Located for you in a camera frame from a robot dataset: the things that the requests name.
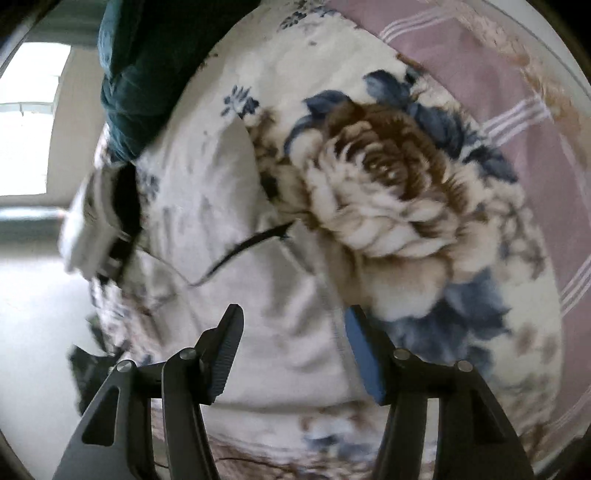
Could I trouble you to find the dark teal plush blanket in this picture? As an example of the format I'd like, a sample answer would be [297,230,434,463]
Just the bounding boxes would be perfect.
[97,0,259,162]

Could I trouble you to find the pink quilted mattress sheet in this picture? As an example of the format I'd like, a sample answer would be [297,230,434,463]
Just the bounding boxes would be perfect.
[335,1,590,462]

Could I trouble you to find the floral fleece blanket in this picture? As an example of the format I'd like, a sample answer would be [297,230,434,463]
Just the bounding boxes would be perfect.
[98,1,563,479]

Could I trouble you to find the beige long sleeve shirt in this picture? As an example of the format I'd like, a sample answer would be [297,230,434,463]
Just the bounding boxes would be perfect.
[137,116,365,410]

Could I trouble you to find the folded white clothes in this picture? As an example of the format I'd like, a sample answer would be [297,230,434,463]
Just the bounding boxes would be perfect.
[58,166,122,280]

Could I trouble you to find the folded black garment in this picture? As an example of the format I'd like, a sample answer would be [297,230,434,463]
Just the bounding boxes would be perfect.
[95,162,141,283]

